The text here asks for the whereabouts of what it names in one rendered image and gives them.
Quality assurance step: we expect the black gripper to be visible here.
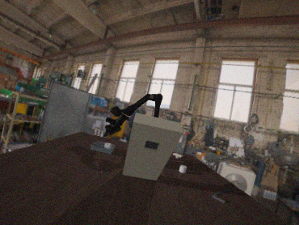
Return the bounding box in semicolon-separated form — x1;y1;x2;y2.
103;119;122;137

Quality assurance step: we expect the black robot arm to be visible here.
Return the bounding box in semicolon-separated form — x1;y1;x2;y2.
105;94;163;125

